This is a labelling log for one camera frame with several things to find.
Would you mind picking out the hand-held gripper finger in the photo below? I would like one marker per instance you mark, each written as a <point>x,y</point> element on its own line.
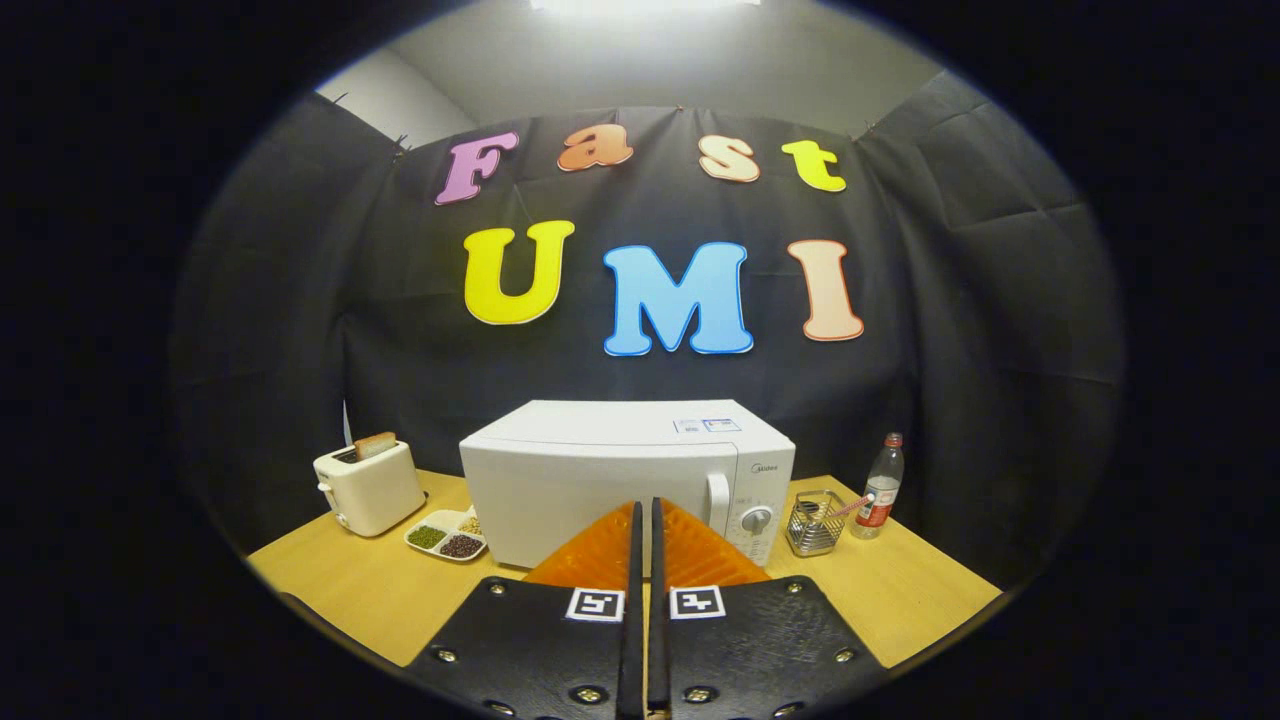
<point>636,620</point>
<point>657,620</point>

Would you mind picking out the white toaster oven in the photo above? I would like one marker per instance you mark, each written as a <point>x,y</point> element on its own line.
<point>600,470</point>

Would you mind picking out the white pop-up toaster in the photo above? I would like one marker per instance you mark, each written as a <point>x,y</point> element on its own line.
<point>375,490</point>

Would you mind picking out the white divided dish of beans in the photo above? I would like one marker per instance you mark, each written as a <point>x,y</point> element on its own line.
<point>440,540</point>

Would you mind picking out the pink stick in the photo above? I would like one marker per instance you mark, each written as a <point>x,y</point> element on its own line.
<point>852,507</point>

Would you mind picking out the clear plastic bottle red label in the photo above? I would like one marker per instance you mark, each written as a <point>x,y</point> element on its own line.
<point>880,495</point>

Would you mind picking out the toast bread slice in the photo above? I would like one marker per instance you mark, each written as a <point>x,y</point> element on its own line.
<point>375,446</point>

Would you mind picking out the black backdrop cloth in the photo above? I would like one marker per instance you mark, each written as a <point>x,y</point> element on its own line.
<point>300,300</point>

